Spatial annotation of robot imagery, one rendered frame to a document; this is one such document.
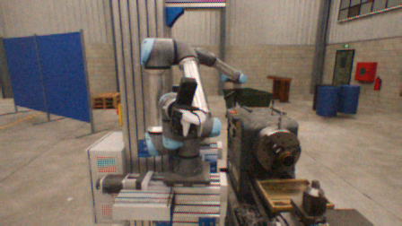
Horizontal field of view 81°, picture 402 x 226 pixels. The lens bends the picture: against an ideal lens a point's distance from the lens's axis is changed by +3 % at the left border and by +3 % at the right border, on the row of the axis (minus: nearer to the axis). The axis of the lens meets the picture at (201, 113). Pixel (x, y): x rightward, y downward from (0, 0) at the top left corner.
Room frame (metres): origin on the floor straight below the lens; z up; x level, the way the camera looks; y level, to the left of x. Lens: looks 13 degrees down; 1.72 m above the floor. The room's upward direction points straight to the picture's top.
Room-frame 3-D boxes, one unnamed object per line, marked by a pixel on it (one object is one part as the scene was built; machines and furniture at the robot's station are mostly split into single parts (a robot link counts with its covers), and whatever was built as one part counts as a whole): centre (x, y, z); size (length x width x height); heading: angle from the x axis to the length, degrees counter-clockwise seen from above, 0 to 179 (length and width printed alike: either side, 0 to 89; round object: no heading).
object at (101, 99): (8.69, 3.51, 0.22); 1.25 x 0.86 x 0.44; 9
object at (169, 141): (0.81, 0.09, 1.46); 0.11 x 0.08 x 0.11; 109
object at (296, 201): (0.99, -0.52, 0.99); 0.20 x 0.10 x 0.05; 5
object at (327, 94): (7.23, -3.98, 0.44); 0.59 x 0.59 x 0.88
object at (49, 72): (6.40, 4.28, 1.18); 4.12 x 0.80 x 2.35; 57
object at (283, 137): (1.58, -0.55, 1.08); 0.32 x 0.09 x 0.32; 95
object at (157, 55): (1.06, 0.19, 1.54); 0.15 x 0.12 x 0.55; 109
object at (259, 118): (1.99, -0.50, 1.06); 0.59 x 0.48 x 0.39; 5
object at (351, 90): (7.62, -4.84, 0.44); 0.59 x 0.59 x 0.88
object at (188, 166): (1.10, 0.06, 1.21); 0.15 x 0.15 x 0.10
